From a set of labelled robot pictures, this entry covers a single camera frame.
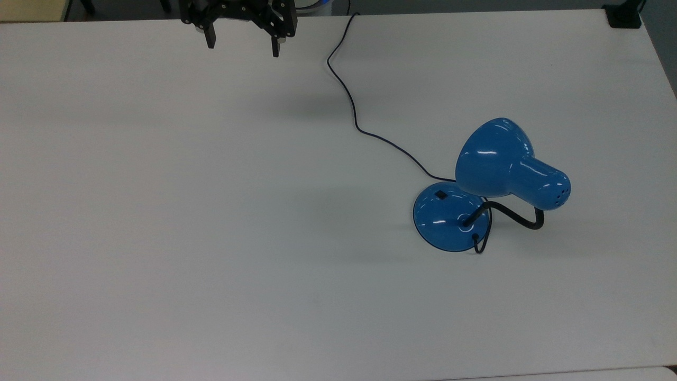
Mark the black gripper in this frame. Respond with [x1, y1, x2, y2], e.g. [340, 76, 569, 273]
[179, 0, 297, 58]

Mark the black table clamp mount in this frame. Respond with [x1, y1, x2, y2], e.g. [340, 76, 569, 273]
[602, 0, 647, 29]

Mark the beige side table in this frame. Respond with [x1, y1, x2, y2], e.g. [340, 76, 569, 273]
[0, 0, 71, 23]

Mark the blue desk lamp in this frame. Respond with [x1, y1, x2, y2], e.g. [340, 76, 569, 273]
[413, 117, 572, 253]

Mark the black lamp power cable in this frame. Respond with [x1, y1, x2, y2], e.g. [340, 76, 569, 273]
[326, 12, 493, 255]

